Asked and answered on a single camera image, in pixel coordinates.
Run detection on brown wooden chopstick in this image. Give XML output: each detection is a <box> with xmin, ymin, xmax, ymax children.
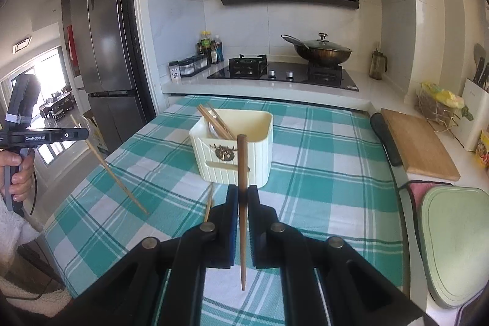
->
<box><xmin>197</xmin><ymin>104</ymin><xmax>236</xmax><ymax>140</ymax></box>
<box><xmin>237</xmin><ymin>134</ymin><xmax>248</xmax><ymax>291</ymax></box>
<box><xmin>85</xmin><ymin>138</ymin><xmax>148</xmax><ymax>215</ymax></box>
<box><xmin>207</xmin><ymin>103</ymin><xmax>237</xmax><ymax>141</ymax></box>

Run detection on silver spoon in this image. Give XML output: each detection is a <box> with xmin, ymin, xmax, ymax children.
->
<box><xmin>207</xmin><ymin>117</ymin><xmax>227</xmax><ymax>140</ymax></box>

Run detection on person left hand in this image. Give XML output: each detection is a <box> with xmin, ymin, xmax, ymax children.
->
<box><xmin>0</xmin><ymin>150</ymin><xmax>35</xmax><ymax>202</ymax></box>

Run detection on teal plaid tablecloth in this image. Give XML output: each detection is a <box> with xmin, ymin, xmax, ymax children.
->
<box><xmin>42</xmin><ymin>94</ymin><xmax>407</xmax><ymax>326</ymax></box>

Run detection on grey refrigerator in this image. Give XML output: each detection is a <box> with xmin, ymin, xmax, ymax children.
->
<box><xmin>71</xmin><ymin>0</ymin><xmax>148</xmax><ymax>153</ymax></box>

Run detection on green plastic cutting board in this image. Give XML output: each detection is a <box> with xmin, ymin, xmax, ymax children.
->
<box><xmin>418</xmin><ymin>185</ymin><xmax>488</xmax><ymax>308</ymax></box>

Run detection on cream utensil holder box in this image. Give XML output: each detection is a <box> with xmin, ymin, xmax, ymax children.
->
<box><xmin>189</xmin><ymin>109</ymin><xmax>274</xmax><ymax>188</ymax></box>

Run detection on wooden cutting board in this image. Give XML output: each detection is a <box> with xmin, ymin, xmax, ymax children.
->
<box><xmin>381</xmin><ymin>108</ymin><xmax>460</xmax><ymax>181</ymax></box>

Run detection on black wrist rest pad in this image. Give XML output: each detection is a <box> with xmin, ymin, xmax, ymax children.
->
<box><xmin>370</xmin><ymin>112</ymin><xmax>403</xmax><ymax>167</ymax></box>

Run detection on yellow snack package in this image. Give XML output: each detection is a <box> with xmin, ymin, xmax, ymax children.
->
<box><xmin>474</xmin><ymin>131</ymin><xmax>489</xmax><ymax>169</ymax></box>

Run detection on sauce bottles group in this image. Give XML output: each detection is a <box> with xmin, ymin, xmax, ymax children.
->
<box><xmin>197</xmin><ymin>31</ymin><xmax>224</xmax><ymax>65</ymax></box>

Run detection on black gas stove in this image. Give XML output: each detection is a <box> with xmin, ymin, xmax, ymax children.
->
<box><xmin>208</xmin><ymin>55</ymin><xmax>359</xmax><ymax>92</ymax></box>

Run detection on dark glass pitcher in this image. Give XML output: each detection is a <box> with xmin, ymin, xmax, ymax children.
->
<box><xmin>369</xmin><ymin>49</ymin><xmax>388</xmax><ymax>80</ymax></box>

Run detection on black wok pan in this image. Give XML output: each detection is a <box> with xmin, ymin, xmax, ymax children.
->
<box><xmin>281</xmin><ymin>33</ymin><xmax>352</xmax><ymax>67</ymax></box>

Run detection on wire basket with vegetables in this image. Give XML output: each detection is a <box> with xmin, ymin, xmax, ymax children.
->
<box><xmin>416</xmin><ymin>82</ymin><xmax>473</xmax><ymax>132</ymax></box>

